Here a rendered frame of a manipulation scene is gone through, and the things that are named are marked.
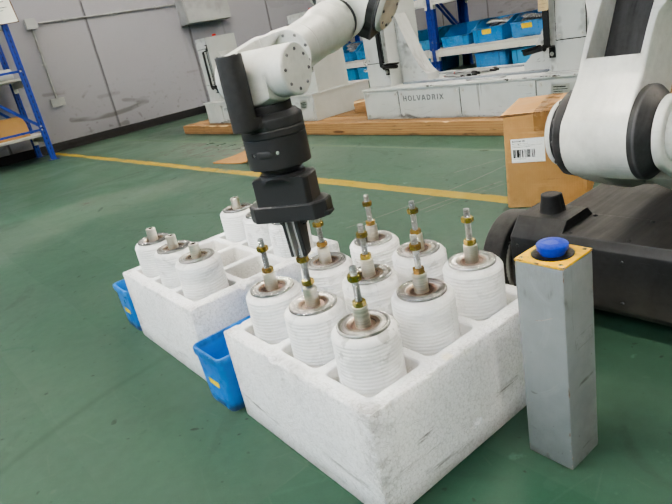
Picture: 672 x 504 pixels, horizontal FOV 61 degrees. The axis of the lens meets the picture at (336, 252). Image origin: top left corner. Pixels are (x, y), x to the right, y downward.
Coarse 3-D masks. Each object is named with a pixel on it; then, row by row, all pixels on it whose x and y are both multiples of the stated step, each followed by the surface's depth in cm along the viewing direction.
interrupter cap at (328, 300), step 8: (320, 296) 89; (328, 296) 89; (296, 304) 88; (304, 304) 88; (320, 304) 87; (328, 304) 86; (296, 312) 85; (304, 312) 85; (312, 312) 84; (320, 312) 84
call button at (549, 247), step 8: (544, 240) 74; (552, 240) 74; (560, 240) 73; (536, 248) 73; (544, 248) 72; (552, 248) 72; (560, 248) 71; (568, 248) 72; (544, 256) 73; (552, 256) 72
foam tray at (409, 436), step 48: (240, 336) 98; (480, 336) 84; (240, 384) 104; (288, 384) 87; (336, 384) 79; (432, 384) 78; (480, 384) 85; (288, 432) 94; (336, 432) 80; (384, 432) 74; (432, 432) 80; (480, 432) 87; (336, 480) 86; (384, 480) 75; (432, 480) 82
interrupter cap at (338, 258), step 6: (330, 252) 106; (336, 252) 106; (312, 258) 105; (318, 258) 105; (336, 258) 103; (342, 258) 102; (312, 264) 102; (318, 264) 103; (324, 264) 102; (330, 264) 101; (336, 264) 100; (312, 270) 101; (318, 270) 100
